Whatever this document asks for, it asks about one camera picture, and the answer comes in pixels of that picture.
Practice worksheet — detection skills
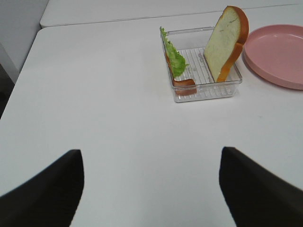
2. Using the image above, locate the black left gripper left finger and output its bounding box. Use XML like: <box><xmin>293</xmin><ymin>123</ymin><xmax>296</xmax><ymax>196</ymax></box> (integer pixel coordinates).
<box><xmin>0</xmin><ymin>149</ymin><xmax>84</xmax><ymax>227</ymax></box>

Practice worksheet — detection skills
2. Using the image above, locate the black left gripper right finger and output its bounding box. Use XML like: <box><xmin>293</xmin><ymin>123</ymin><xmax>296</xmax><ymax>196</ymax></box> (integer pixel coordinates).
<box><xmin>219</xmin><ymin>147</ymin><xmax>303</xmax><ymax>227</ymax></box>

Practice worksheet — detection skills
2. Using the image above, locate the bacon strip tray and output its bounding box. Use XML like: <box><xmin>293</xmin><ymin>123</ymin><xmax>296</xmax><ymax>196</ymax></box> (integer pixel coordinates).
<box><xmin>164</xmin><ymin>53</ymin><xmax>197</xmax><ymax>96</ymax></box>

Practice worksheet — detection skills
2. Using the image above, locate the bread slice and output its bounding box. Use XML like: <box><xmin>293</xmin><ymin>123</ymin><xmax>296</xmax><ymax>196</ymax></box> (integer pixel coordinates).
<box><xmin>204</xmin><ymin>6</ymin><xmax>249</xmax><ymax>82</ymax></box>

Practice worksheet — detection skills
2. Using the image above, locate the green lettuce leaf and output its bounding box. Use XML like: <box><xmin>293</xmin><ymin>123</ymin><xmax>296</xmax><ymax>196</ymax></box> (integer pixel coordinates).
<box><xmin>160</xmin><ymin>27</ymin><xmax>188</xmax><ymax>78</ymax></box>

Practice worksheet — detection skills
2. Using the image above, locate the clear plastic tray left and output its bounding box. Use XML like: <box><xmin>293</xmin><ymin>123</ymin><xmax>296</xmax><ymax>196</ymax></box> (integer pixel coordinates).
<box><xmin>160</xmin><ymin>27</ymin><xmax>242</xmax><ymax>103</ymax></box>

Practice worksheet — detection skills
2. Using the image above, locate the pink round plate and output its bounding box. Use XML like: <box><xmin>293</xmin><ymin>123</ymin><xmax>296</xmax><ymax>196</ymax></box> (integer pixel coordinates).
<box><xmin>243</xmin><ymin>24</ymin><xmax>303</xmax><ymax>90</ymax></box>

